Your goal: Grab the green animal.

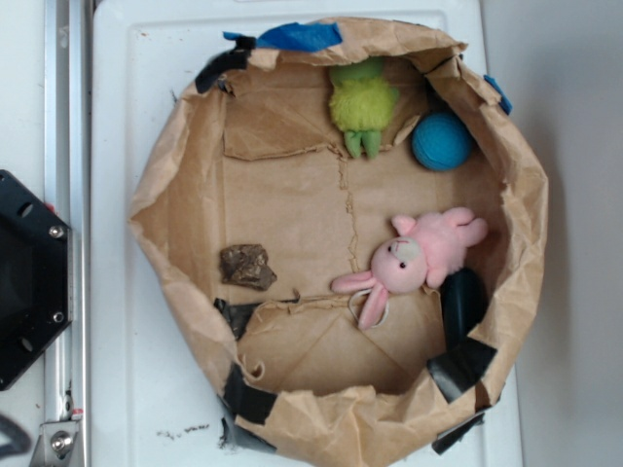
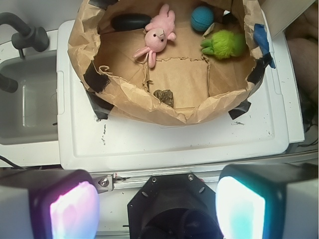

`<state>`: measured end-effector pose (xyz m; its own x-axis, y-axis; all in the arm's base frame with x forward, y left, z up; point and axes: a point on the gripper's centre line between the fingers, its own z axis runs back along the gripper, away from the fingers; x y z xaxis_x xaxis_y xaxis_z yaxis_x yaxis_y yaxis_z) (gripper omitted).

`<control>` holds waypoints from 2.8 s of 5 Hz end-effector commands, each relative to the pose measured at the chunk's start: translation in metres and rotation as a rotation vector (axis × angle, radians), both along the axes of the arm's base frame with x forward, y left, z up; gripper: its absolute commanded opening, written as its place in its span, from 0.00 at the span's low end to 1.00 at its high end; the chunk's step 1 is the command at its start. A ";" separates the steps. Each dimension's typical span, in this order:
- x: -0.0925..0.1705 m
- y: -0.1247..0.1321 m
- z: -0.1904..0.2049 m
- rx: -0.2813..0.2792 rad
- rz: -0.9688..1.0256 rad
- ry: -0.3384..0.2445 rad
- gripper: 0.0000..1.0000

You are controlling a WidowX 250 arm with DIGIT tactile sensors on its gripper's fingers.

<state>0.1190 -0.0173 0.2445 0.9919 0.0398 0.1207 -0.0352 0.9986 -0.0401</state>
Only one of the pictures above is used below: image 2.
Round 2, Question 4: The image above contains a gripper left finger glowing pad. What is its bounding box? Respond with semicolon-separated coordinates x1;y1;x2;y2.
0;169;100;239

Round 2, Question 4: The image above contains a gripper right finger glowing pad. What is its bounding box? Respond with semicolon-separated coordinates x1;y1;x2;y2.
216;163;319;239

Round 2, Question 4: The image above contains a green plush animal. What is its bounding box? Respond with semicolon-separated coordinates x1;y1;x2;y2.
200;30;247;60

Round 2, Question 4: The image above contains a white plastic lid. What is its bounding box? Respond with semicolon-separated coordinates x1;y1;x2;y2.
57;20;289;172

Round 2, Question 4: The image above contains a grey toy sink basin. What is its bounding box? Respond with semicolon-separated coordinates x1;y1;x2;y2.
0;51;58;145

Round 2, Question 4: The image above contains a brown crumpled rock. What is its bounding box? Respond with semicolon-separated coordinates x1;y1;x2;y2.
153;90;174;108

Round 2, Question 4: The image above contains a grey toy faucet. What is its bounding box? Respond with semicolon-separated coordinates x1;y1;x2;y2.
0;12;50;94

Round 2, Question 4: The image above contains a brown paper bag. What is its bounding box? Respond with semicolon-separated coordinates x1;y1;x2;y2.
68;0;266;126

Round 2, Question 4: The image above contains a blue felt ball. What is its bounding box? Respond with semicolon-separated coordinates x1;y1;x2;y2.
190;6;214;32

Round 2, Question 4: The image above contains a black oval object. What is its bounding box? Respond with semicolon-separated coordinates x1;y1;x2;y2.
111;13;151;31

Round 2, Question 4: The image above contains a pink plush bunny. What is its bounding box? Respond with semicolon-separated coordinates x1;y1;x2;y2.
133;3;176;68

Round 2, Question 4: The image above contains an aluminium rail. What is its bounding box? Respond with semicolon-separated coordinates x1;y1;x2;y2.
91;169;221;193

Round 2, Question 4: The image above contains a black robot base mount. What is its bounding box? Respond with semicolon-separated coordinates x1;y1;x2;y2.
127;174;224;239

